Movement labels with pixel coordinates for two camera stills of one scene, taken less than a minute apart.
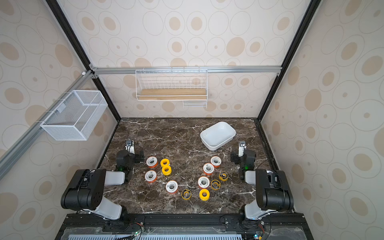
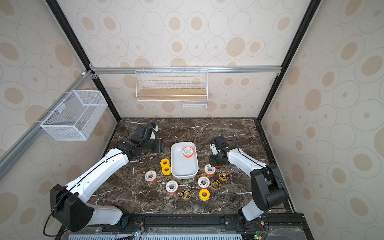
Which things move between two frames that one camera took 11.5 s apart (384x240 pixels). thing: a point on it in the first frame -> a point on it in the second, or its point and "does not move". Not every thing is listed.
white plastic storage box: (217, 135) -> (182, 167)
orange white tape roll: (208, 168) does not move
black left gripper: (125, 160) -> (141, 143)
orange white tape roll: (203, 182) does not move
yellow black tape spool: (223, 176) does not move
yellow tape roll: (166, 170) does not move
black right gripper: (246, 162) -> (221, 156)
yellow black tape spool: (186, 194) does not move
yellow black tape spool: (215, 184) does not move
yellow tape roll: (164, 162) does not move
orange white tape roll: (151, 162) -> (187, 152)
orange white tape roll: (150, 176) does not move
